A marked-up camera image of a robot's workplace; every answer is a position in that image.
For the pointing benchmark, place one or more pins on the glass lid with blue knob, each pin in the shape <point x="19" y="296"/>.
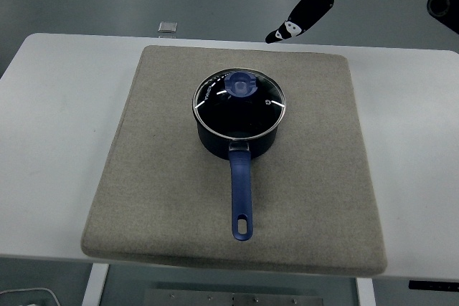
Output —
<point x="240" y="109"/>

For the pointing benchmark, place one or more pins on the small silver floor plate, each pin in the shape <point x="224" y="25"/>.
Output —
<point x="168" y="27"/>

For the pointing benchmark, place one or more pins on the beige fabric mat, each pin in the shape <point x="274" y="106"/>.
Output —
<point x="172" y="184"/>

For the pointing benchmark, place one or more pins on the white table leg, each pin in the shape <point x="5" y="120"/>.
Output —
<point x="365" y="293"/>
<point x="95" y="284"/>

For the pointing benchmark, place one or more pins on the black table control panel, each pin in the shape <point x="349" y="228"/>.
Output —
<point x="434" y="285"/>

